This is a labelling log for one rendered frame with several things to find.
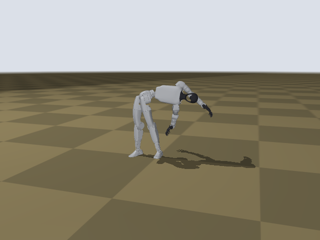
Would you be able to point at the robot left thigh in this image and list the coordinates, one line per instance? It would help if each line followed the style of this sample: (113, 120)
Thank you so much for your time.
(146, 110)

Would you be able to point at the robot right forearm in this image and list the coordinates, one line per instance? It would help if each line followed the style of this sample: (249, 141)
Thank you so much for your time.
(173, 122)

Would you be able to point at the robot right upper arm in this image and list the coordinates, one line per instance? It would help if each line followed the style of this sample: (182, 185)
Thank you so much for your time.
(175, 110)

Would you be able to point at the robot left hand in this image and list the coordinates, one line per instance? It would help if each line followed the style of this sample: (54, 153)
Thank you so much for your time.
(205, 107)

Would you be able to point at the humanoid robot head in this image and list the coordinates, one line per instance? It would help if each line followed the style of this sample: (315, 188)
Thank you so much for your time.
(193, 97)

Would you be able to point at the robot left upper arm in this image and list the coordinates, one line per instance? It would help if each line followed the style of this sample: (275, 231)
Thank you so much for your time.
(184, 87)

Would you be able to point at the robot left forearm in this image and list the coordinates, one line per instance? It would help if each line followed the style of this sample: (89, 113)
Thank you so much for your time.
(200, 102)

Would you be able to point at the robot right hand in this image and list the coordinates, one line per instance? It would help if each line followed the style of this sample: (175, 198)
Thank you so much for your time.
(168, 130)

